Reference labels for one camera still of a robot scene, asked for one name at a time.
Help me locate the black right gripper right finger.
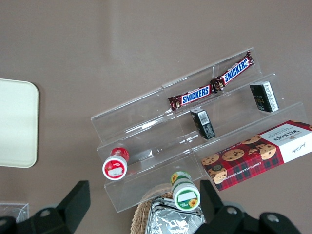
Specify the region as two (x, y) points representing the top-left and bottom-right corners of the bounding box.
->
(195, 180), (302, 234)

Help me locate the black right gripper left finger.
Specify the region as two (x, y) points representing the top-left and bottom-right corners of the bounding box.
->
(0, 180), (92, 234)

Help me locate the foil wrapped sandwich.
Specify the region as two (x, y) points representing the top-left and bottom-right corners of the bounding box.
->
(146, 197), (207, 234)

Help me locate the woven wicker basket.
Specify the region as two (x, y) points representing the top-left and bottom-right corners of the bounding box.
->
(131, 190), (176, 234)

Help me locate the cream plastic tray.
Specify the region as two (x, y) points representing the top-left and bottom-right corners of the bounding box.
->
(0, 78), (39, 169)

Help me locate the green lidded sunflower cup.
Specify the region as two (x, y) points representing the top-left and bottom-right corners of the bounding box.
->
(170, 171), (201, 211)

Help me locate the clear plastic box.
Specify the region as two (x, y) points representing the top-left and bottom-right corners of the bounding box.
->
(0, 202), (30, 224)

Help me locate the Walkers shortbread cookie box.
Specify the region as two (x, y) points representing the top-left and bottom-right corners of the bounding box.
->
(201, 119), (312, 192)

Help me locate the red lidded small cup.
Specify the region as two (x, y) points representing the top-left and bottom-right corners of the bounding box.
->
(102, 147), (130, 180)

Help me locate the small black barcode box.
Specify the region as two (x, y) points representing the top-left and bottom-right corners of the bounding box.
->
(190, 108), (216, 140)

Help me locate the clear acrylic stepped riser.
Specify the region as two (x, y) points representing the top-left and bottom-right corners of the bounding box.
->
(161, 47), (310, 177)
(90, 85), (204, 214)

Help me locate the black box with white text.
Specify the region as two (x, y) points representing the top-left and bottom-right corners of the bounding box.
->
(249, 80), (280, 113)

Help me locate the Snickers chocolate bar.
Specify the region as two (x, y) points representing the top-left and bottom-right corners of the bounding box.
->
(168, 85), (212, 110)
(210, 50), (254, 93)

